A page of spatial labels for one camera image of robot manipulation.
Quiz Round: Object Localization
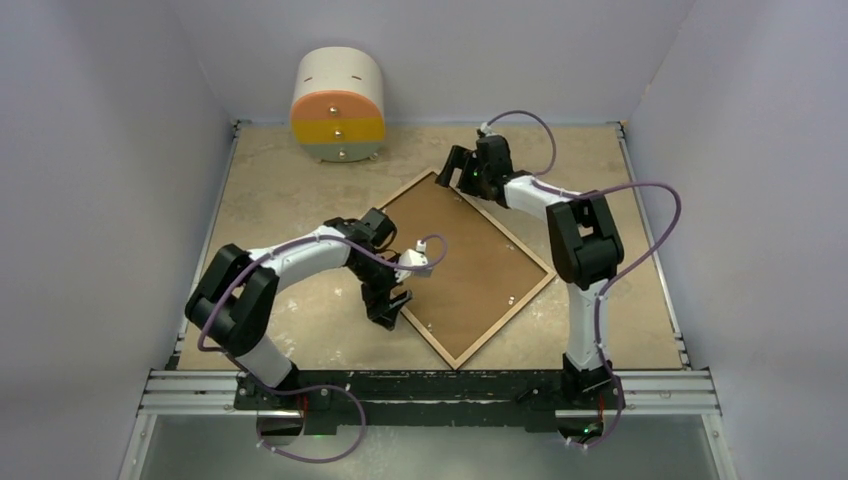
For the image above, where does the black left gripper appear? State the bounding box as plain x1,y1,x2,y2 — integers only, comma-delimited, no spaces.
348,252,412,327

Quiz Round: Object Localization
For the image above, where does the wooden picture frame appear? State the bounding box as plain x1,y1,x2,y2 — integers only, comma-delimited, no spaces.
372,167,558,371

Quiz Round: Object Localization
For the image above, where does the aluminium rail frame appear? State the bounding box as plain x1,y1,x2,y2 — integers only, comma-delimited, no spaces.
115,119,740,480

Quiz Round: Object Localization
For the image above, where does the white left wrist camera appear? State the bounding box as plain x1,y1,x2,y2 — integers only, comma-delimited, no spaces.
395,242,433,283

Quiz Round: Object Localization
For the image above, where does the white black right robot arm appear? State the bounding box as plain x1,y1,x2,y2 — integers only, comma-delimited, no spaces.
435,135,624,407

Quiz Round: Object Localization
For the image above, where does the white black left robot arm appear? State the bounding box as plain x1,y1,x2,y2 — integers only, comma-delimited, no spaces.
184,208,428,409

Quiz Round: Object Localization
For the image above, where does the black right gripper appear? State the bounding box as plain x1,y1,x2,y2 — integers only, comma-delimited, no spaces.
435,146,491,201

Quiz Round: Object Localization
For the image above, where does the round pastel drawer cabinet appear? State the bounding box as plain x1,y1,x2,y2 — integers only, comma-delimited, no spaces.
289,46,386,163

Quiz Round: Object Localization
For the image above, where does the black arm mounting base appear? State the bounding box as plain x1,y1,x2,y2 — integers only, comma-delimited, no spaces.
234,369,625,439

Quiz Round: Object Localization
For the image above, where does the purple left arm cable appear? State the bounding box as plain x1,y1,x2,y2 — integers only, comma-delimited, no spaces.
196,233,449,463

